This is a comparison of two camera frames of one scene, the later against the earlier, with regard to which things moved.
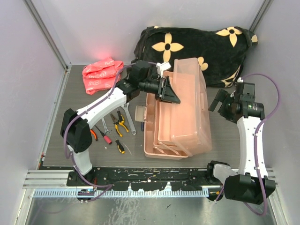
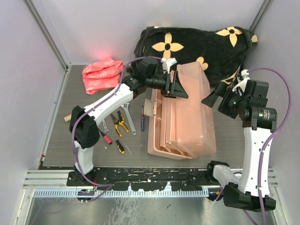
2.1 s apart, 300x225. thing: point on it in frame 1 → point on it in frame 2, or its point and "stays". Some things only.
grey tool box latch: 140,113 → 149,108
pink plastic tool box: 174,131 stays
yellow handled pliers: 120,120 stays
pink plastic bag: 102,75 stays
